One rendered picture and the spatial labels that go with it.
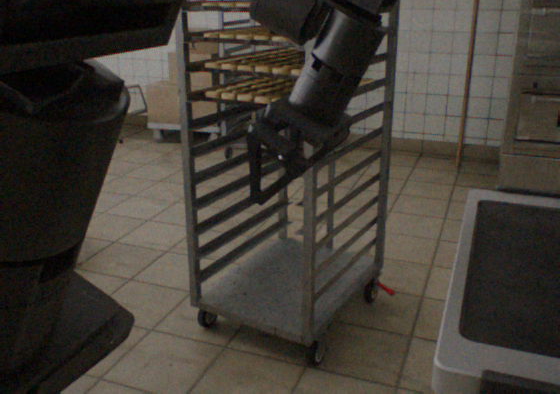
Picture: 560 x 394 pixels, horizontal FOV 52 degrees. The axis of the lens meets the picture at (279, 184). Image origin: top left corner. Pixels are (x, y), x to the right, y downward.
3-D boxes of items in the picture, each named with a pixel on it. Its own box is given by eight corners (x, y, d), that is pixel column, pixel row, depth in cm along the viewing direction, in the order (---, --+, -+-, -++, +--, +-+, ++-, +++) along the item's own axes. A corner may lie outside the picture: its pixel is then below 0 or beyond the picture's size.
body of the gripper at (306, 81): (259, 119, 56) (290, 51, 53) (297, 102, 65) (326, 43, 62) (315, 154, 55) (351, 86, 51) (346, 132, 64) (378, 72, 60)
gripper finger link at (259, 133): (218, 191, 58) (254, 111, 54) (249, 172, 64) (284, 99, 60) (274, 227, 57) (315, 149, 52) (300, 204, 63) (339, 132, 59)
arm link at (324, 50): (386, 23, 51) (397, 19, 56) (320, -13, 52) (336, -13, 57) (350, 91, 54) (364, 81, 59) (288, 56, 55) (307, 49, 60)
